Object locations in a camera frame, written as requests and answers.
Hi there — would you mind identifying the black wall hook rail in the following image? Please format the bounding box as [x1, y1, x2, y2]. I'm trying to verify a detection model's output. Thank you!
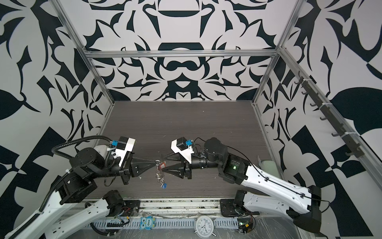
[296, 73, 365, 158]

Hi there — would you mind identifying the blue owl figurine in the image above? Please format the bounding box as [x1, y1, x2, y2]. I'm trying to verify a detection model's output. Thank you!
[139, 216, 156, 230]

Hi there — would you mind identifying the red capped key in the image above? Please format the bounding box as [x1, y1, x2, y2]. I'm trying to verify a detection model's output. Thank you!
[159, 162, 166, 169]

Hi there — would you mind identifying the black corrugated cable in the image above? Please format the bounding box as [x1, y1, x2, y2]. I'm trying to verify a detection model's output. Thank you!
[51, 135, 112, 162]

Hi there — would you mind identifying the pale green case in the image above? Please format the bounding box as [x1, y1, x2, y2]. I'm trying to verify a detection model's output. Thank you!
[259, 160, 281, 179]

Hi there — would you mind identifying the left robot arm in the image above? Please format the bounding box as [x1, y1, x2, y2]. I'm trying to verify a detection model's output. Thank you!
[5, 145, 156, 239]

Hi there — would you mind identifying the white slotted cable duct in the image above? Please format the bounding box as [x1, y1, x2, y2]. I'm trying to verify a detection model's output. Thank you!
[94, 218, 239, 230]

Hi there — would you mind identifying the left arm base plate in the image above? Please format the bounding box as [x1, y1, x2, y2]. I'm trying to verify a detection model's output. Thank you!
[119, 200, 141, 217]

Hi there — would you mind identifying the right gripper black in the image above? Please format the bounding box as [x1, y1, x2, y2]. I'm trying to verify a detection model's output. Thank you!
[165, 147, 225, 179]

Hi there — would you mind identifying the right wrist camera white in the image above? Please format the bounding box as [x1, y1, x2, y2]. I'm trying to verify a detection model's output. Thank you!
[171, 137, 194, 163]

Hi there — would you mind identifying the small circuit board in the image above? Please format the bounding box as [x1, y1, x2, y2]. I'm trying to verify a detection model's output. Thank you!
[238, 217, 257, 234]

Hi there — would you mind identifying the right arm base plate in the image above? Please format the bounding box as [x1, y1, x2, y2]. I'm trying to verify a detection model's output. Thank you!
[219, 199, 244, 218]

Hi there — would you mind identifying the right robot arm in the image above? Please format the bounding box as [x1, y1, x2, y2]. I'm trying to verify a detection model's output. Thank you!
[161, 137, 324, 234]

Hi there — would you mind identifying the white alarm clock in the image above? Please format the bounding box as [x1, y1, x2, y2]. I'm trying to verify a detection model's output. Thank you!
[194, 215, 216, 239]

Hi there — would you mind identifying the keyring with chain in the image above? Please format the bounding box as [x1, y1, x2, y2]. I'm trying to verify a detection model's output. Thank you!
[155, 160, 166, 185]

